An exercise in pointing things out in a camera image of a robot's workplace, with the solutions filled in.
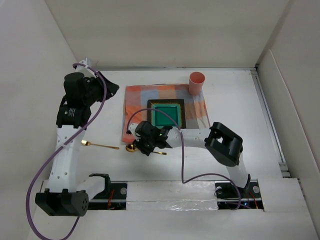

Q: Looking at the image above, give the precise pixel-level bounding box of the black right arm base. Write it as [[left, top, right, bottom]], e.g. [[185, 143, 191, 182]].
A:
[[214, 180, 264, 210]]

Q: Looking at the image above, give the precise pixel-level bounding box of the gold spoon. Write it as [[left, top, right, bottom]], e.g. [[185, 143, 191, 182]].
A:
[[125, 144, 167, 155]]

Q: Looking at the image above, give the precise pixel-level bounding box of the gold fork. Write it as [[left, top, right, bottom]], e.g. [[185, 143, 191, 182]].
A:
[[81, 140, 120, 150]]

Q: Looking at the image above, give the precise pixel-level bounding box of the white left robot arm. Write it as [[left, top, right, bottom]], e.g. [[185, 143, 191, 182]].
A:
[[35, 72, 119, 217]]

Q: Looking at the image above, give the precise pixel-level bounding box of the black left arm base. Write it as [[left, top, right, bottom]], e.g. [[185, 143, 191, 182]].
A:
[[88, 181, 128, 211]]

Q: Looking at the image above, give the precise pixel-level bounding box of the coral plastic cup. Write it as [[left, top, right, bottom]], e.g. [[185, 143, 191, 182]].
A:
[[188, 72, 206, 96]]

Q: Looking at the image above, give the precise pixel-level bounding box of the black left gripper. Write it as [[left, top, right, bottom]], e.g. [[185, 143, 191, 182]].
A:
[[82, 71, 119, 106]]

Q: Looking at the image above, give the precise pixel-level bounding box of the orange grey checkered cloth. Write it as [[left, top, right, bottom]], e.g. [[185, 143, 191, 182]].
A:
[[121, 84, 211, 144]]

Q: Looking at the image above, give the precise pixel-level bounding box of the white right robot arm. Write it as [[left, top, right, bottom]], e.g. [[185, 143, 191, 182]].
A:
[[127, 121, 251, 197]]

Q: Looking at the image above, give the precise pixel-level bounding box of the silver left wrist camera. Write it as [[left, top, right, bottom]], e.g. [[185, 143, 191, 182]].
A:
[[79, 57, 92, 68]]

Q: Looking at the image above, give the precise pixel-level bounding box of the green square ceramic plate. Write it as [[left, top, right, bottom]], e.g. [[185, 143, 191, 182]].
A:
[[147, 99, 186, 129]]

